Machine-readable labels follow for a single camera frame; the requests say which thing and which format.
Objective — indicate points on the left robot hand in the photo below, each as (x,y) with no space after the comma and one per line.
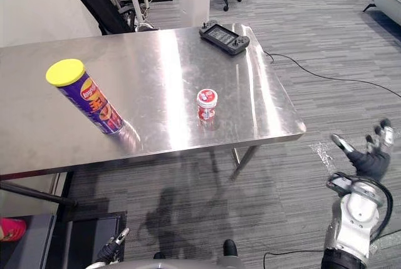
(111,248)

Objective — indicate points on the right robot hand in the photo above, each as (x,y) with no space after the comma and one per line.
(369,160)

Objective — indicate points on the dark grey shelf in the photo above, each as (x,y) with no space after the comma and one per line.
(59,240)

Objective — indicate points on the purple chips can yellow lid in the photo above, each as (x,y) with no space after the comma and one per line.
(87,96)

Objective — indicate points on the red gum jar white lid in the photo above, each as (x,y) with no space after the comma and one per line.
(206,105)

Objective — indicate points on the pink snack bag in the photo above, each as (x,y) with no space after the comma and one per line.
(12,229)

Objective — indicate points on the stainless steel table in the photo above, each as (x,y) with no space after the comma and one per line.
(134,93)

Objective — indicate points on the black handheld controller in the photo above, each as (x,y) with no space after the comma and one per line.
(224,37)

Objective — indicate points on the white square air purifier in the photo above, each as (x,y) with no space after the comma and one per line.
(193,2)

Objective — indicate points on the black mesh office chair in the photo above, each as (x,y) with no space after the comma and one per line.
(97,8)

